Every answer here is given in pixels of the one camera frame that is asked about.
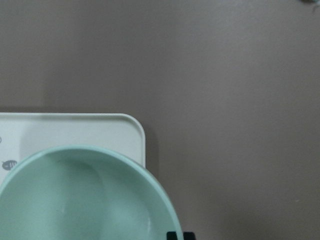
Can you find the grey purple folded cloth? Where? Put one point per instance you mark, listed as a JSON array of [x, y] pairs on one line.
[[315, 3]]

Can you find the green bowl robot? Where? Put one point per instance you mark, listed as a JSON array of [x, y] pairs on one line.
[[84, 193]]

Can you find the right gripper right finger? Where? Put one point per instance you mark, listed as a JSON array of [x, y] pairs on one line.
[[188, 235]]

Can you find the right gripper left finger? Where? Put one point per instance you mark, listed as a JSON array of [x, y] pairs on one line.
[[171, 235]]

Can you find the cream rabbit tray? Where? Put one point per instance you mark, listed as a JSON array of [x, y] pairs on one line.
[[23, 134]]

